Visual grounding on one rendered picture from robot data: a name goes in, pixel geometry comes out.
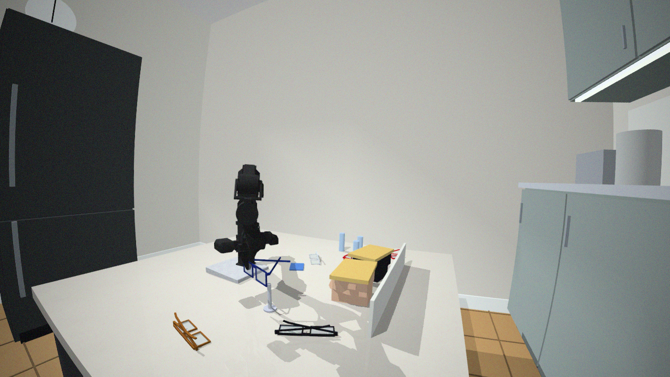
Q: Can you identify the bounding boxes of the brown glasses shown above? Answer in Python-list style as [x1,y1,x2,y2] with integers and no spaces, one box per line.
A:
[173,312,211,351]

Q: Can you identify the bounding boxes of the white flat panel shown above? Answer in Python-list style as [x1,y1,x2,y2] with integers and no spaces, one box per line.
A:
[367,243,406,338]

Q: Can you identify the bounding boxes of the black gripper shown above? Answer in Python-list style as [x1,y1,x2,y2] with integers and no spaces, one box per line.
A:
[214,220,278,270]

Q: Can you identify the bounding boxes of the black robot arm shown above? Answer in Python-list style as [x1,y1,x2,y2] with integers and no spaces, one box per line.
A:
[234,164,272,250]

